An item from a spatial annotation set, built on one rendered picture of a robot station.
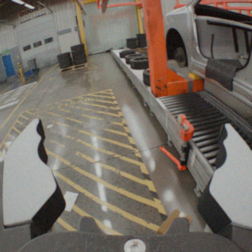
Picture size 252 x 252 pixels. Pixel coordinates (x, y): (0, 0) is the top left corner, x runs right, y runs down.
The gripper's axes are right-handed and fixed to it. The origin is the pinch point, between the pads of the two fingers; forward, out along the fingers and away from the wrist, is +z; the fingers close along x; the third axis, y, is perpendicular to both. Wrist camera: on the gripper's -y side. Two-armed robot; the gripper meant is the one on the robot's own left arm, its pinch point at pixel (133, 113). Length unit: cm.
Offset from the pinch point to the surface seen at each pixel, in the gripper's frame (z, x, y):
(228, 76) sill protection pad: 112, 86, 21
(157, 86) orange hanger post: 161, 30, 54
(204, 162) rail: 69, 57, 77
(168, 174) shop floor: 93, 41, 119
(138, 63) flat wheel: 403, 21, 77
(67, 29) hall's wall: 1144, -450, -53
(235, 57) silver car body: 181, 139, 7
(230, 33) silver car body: 190, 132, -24
